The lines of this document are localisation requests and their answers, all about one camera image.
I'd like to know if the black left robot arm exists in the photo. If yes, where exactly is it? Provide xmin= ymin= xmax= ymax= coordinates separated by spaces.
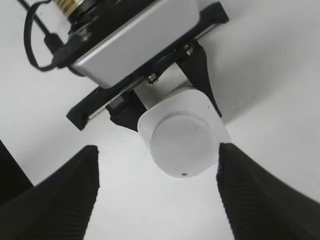
xmin=52 ymin=0 xmax=229 ymax=131

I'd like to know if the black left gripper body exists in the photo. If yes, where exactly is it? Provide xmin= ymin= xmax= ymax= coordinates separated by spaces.
xmin=65 ymin=1 xmax=229 ymax=130

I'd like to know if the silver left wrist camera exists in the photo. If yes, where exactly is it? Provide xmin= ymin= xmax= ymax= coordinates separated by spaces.
xmin=72 ymin=0 xmax=200 ymax=89

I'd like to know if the white yili yogurt bottle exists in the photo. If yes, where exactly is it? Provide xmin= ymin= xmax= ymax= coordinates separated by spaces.
xmin=137 ymin=88 xmax=231 ymax=178

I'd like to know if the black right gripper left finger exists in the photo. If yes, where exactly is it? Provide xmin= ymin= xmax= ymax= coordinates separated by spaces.
xmin=0 ymin=145 xmax=100 ymax=240

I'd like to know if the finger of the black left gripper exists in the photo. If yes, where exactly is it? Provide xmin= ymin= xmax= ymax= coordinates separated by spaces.
xmin=176 ymin=39 xmax=222 ymax=118
xmin=105 ymin=90 xmax=147 ymax=132

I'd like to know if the white screw cap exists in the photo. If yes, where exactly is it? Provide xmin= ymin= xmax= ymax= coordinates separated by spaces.
xmin=150 ymin=112 xmax=219 ymax=178

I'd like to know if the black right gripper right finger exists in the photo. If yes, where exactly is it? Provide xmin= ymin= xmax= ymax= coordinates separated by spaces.
xmin=216 ymin=143 xmax=320 ymax=240

